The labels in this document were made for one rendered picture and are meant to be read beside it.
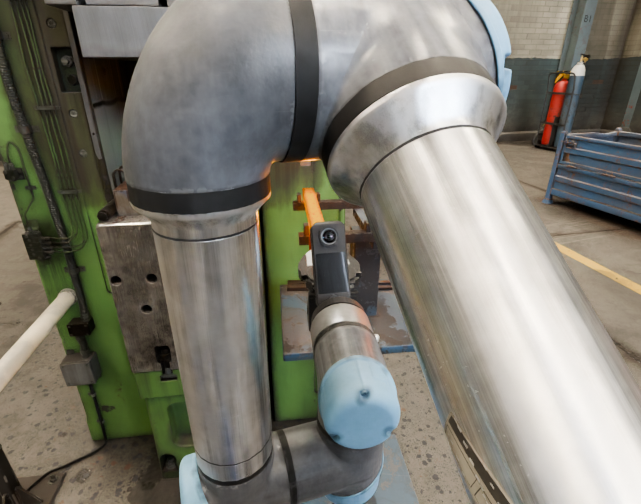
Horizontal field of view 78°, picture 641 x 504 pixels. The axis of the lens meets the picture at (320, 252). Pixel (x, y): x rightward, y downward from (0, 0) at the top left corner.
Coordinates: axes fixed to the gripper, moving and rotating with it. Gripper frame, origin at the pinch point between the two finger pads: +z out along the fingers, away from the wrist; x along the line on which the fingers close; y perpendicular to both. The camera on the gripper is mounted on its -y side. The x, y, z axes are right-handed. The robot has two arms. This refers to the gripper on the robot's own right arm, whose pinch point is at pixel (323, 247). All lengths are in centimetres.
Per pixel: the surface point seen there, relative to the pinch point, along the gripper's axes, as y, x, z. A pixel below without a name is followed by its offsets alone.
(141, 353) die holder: 44, -47, 31
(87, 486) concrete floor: 97, -74, 32
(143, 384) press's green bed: 55, -49, 31
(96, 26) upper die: -36, -44, 37
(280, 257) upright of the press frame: 26, -8, 52
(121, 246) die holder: 11, -46, 31
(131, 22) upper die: -36, -36, 37
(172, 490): 97, -46, 28
